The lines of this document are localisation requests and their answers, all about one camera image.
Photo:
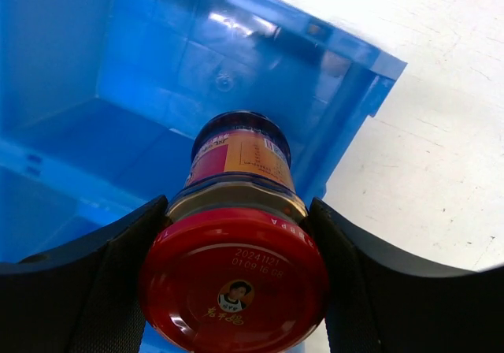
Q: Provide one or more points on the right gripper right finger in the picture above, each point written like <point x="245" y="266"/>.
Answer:
<point x="385" y="299"/>

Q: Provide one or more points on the middle blue storage bin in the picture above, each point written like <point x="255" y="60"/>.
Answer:
<point x="46" y="203"/>

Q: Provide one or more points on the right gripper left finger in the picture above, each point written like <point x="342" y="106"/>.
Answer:
<point x="82" y="295"/>

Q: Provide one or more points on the far blue storage bin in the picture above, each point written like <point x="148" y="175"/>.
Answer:
<point x="74" y="72"/>

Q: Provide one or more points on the red-lid sauce jar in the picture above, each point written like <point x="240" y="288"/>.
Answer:
<point x="236" y="268"/>

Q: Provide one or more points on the blue storage bin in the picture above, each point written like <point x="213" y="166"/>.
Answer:
<point x="46" y="203"/>
<point x="74" y="72"/>

